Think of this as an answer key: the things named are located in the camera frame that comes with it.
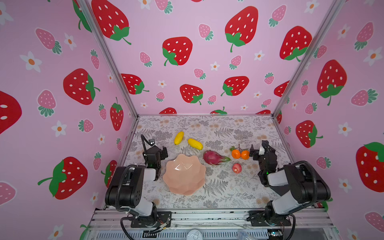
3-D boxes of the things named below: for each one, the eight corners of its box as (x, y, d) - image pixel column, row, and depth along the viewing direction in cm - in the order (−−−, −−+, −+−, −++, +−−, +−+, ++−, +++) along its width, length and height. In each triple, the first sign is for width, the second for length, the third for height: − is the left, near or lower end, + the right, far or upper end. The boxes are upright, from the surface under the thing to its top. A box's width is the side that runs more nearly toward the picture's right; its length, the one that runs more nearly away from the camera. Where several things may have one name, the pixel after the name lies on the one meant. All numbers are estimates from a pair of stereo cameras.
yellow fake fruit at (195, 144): (186, 143, 106) (186, 141, 103) (190, 139, 108) (190, 137, 105) (200, 151, 101) (200, 148, 99) (203, 147, 104) (203, 144, 101)
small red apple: (235, 174, 91) (237, 172, 88) (231, 167, 94) (232, 165, 91) (242, 172, 92) (243, 169, 89) (237, 165, 95) (238, 162, 92)
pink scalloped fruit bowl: (162, 194, 84) (160, 192, 80) (167, 158, 99) (166, 154, 95) (205, 194, 84) (206, 192, 80) (204, 158, 99) (204, 154, 95)
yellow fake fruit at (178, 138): (173, 144, 105) (172, 141, 103) (178, 133, 112) (178, 130, 109) (179, 146, 105) (178, 143, 102) (184, 134, 111) (184, 131, 108)
